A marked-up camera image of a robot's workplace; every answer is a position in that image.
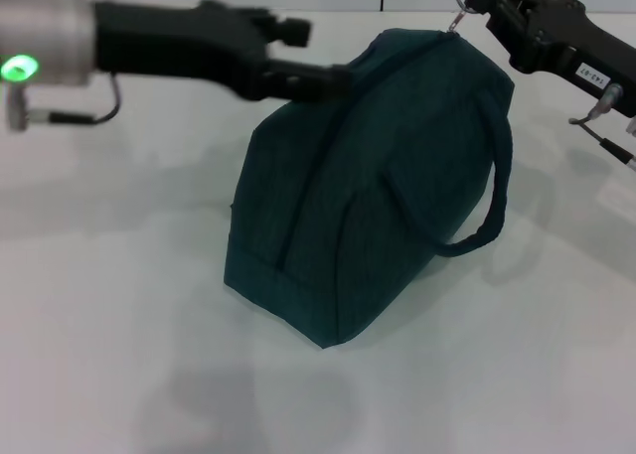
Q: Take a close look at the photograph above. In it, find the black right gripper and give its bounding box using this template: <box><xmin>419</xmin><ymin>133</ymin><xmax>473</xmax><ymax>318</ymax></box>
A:
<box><xmin>468</xmin><ymin>0</ymin><xmax>636</xmax><ymax>116</ymax></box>

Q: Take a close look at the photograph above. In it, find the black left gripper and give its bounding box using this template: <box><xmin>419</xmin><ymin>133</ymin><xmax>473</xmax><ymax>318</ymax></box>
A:
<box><xmin>92</xmin><ymin>0</ymin><xmax>352</xmax><ymax>102</ymax></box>

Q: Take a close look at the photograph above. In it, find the dark teal insulated lunch bag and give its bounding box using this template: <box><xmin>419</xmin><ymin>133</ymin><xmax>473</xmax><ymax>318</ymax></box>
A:
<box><xmin>222</xmin><ymin>0</ymin><xmax>516</xmax><ymax>350</ymax></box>

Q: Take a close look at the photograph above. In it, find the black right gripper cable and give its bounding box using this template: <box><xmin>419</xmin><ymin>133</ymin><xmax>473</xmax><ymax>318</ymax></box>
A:
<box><xmin>567</xmin><ymin>83</ymin><xmax>636</xmax><ymax>173</ymax></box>

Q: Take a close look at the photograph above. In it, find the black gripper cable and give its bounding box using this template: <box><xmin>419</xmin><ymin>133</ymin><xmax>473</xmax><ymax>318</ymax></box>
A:
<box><xmin>567</xmin><ymin>83</ymin><xmax>636</xmax><ymax>173</ymax></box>
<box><xmin>4</xmin><ymin>76</ymin><xmax>123</xmax><ymax>133</ymax></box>

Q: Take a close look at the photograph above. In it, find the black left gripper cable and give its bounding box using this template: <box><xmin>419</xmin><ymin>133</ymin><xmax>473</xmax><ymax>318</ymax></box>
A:
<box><xmin>4</xmin><ymin>76</ymin><xmax>123</xmax><ymax>133</ymax></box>

